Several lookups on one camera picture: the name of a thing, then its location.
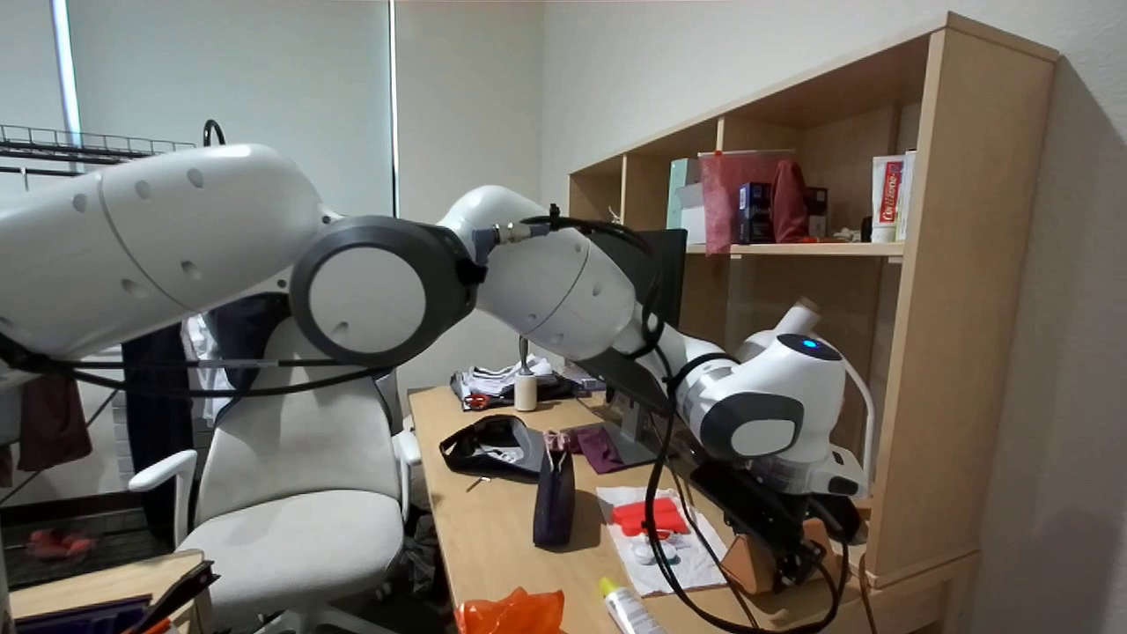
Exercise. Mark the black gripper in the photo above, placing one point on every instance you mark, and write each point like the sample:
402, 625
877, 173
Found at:
760, 497

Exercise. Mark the brown case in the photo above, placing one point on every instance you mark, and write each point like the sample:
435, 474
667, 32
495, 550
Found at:
750, 565

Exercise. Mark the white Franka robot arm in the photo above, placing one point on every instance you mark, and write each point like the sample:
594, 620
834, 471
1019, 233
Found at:
352, 271

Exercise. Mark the white tube with green cap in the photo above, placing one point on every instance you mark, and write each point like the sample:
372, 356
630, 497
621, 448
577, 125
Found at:
628, 612

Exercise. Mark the navy star print purse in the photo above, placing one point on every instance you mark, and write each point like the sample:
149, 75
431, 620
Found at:
555, 496

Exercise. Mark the white package with red item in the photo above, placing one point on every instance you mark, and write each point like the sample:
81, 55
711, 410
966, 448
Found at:
655, 531

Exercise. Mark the purple cloth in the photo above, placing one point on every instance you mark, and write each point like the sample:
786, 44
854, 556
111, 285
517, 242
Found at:
601, 448

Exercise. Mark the orange plastic bag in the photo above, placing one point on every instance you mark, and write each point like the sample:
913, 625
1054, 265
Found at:
512, 616

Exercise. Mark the light wooden shelf unit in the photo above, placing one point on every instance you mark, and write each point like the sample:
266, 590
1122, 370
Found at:
962, 295

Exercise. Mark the black computer monitor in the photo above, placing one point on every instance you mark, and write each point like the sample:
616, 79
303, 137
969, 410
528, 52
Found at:
662, 265

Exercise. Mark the small white bottle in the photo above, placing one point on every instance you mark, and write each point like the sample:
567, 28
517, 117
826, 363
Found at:
526, 392

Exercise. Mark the patterned plastic packets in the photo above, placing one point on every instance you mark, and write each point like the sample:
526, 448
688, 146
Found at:
495, 385

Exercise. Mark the red bag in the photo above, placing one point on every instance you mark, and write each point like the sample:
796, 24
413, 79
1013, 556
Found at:
750, 199

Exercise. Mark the white red box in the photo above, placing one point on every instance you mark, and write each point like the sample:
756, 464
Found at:
891, 199

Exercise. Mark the white office chair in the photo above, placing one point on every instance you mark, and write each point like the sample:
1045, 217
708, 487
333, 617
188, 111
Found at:
293, 517

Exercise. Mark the black hanging garment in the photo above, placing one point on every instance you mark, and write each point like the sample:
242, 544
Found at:
159, 426

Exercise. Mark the wooden box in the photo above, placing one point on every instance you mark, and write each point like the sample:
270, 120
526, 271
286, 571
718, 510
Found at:
91, 586

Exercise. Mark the red item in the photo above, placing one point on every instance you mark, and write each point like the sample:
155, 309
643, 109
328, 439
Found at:
56, 544

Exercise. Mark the dark red hanging cloth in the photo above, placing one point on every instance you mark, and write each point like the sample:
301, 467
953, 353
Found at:
55, 416

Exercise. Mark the metal clothes rack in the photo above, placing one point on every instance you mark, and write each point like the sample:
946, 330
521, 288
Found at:
81, 146

